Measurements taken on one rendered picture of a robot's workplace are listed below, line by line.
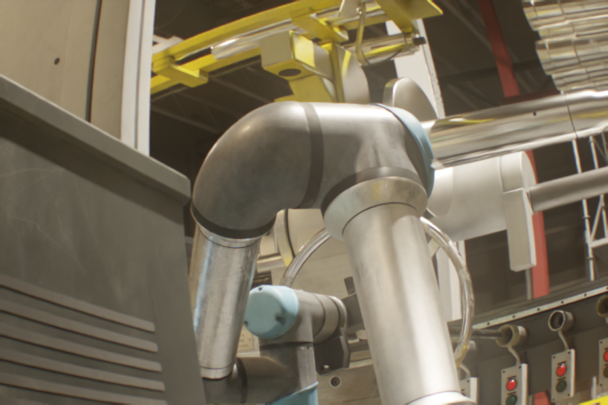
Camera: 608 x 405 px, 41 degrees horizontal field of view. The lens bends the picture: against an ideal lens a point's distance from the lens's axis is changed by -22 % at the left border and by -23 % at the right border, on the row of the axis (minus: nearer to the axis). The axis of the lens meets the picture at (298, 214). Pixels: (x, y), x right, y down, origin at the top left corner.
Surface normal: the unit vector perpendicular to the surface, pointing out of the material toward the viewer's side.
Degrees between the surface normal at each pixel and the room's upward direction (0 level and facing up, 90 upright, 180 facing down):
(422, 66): 90
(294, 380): 90
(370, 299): 84
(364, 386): 90
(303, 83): 133
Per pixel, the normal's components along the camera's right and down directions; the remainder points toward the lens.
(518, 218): -0.50, -0.16
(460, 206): -0.41, 0.26
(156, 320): 0.94, -0.17
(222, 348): 0.32, 0.65
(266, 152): -0.16, -0.02
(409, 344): -0.25, -0.50
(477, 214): -0.31, 0.53
